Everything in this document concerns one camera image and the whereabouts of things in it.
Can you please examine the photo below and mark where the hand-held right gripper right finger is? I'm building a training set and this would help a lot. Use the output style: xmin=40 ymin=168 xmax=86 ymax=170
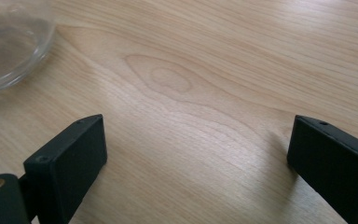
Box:
xmin=286 ymin=114 xmax=358 ymax=224

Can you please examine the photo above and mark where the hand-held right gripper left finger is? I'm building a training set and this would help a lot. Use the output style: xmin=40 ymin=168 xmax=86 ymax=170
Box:
xmin=18 ymin=113 xmax=108 ymax=224

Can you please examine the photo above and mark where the clear glass bowl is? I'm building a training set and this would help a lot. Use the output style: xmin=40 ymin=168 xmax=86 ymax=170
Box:
xmin=0 ymin=0 xmax=57 ymax=97

